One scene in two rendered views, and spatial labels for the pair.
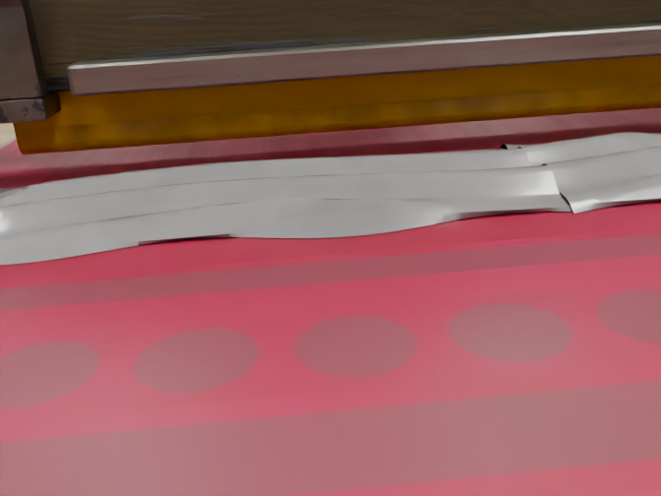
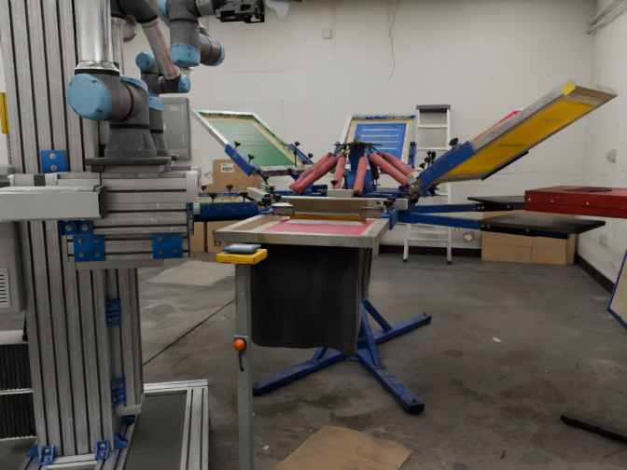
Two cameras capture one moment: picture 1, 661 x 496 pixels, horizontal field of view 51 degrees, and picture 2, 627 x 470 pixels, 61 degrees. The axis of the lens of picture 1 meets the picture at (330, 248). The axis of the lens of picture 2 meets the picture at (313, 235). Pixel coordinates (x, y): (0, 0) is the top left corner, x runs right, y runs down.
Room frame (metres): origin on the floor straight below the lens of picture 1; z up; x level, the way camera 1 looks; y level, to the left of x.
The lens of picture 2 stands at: (-2.07, -0.70, 1.29)
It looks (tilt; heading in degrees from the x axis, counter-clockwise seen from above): 9 degrees down; 17
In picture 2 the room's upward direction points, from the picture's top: straight up
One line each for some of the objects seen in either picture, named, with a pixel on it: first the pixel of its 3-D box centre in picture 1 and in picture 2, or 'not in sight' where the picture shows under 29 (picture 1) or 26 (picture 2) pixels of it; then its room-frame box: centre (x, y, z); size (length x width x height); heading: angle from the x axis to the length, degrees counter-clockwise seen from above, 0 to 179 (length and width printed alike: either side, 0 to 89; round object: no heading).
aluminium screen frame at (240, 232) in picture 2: not in sight; (317, 223); (0.08, -0.07, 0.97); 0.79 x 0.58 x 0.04; 3
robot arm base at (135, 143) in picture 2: not in sight; (130, 141); (-0.65, 0.31, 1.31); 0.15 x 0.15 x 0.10
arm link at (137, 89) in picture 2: not in sight; (126, 101); (-0.65, 0.31, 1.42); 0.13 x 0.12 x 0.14; 2
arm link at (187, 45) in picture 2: not in sight; (188, 45); (-0.76, 0.04, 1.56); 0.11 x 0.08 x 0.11; 2
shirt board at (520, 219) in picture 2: not in sight; (455, 220); (0.83, -0.61, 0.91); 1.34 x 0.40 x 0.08; 63
